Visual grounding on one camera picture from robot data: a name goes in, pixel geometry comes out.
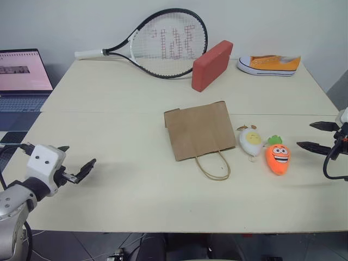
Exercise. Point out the orange carrot plush toy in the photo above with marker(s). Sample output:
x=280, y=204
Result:
x=278, y=159

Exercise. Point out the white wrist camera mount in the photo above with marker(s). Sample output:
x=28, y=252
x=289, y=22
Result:
x=43, y=163
x=344, y=115

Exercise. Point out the brown paper bag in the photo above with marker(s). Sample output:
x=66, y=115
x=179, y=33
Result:
x=198, y=130

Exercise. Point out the open grey laptop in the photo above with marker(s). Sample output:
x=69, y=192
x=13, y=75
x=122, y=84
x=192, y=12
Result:
x=21, y=70

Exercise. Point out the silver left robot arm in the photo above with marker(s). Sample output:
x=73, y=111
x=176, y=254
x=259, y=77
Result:
x=11, y=206

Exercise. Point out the yellow canvas sneaker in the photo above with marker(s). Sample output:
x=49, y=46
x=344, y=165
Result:
x=272, y=65

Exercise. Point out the black and white tennis racket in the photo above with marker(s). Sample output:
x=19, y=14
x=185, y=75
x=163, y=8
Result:
x=174, y=73

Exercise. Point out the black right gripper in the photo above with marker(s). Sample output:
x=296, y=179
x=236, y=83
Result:
x=342, y=141

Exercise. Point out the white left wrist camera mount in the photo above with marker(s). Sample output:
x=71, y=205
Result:
x=43, y=163

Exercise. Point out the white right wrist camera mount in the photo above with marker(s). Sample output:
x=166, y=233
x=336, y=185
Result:
x=344, y=115

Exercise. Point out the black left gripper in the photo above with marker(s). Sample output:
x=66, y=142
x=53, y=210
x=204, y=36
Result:
x=63, y=176

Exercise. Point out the egg plush toy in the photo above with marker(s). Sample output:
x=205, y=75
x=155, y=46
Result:
x=251, y=141

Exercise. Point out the red foam block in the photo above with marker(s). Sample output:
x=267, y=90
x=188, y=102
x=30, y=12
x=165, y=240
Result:
x=210, y=65

